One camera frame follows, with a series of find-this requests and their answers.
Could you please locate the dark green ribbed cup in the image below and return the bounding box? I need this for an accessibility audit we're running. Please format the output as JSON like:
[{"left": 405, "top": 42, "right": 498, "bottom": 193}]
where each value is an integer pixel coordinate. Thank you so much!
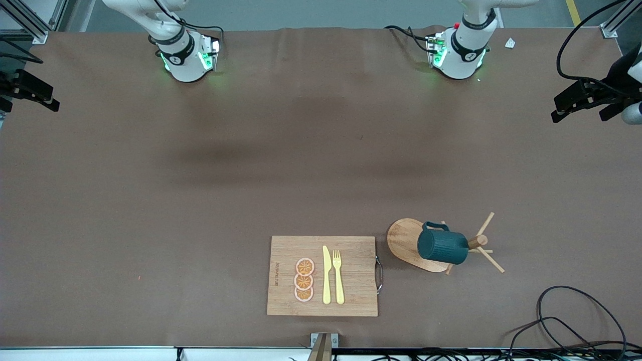
[{"left": 417, "top": 221, "right": 469, "bottom": 265}]

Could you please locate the wooden mug rack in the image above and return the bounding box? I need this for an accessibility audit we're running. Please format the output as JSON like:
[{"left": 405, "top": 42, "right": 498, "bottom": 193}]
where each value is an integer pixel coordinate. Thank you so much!
[{"left": 386, "top": 212, "right": 506, "bottom": 275}]

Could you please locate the brown table cover mat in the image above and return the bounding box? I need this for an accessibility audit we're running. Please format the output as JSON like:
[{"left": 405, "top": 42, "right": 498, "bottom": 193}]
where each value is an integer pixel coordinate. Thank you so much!
[{"left": 0, "top": 26, "right": 642, "bottom": 349}]

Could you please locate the yellow plastic fork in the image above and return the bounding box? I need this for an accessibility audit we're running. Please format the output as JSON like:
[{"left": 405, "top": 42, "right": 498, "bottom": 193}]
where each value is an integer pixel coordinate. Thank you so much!
[{"left": 332, "top": 249, "right": 346, "bottom": 305}]

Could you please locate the yellow plastic knife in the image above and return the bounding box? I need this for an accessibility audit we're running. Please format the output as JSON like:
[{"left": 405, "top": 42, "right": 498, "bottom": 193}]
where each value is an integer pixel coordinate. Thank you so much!
[{"left": 323, "top": 245, "right": 332, "bottom": 305}]

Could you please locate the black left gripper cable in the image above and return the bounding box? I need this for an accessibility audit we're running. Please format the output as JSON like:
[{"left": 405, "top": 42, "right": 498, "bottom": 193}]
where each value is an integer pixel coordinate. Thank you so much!
[{"left": 556, "top": 0, "right": 630, "bottom": 83}]

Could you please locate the aluminium frame profile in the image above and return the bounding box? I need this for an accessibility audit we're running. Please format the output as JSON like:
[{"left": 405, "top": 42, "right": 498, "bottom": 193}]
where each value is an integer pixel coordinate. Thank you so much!
[
  {"left": 0, "top": 0, "right": 68, "bottom": 45},
  {"left": 600, "top": 0, "right": 642, "bottom": 39}
]

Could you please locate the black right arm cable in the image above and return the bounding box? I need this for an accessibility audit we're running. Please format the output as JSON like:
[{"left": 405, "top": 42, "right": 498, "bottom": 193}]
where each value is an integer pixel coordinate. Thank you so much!
[{"left": 153, "top": 0, "right": 225, "bottom": 51}]

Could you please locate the looped black cable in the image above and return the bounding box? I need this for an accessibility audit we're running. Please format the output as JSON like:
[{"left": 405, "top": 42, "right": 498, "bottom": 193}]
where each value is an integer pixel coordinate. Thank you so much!
[{"left": 504, "top": 285, "right": 628, "bottom": 361}]

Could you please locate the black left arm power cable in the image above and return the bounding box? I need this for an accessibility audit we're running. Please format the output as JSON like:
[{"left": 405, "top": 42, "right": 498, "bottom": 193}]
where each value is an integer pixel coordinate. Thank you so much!
[{"left": 384, "top": 24, "right": 434, "bottom": 55}]

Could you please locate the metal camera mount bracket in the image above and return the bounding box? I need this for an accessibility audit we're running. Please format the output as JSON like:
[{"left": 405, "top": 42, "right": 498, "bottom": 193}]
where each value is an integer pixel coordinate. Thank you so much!
[{"left": 310, "top": 332, "right": 340, "bottom": 361}]

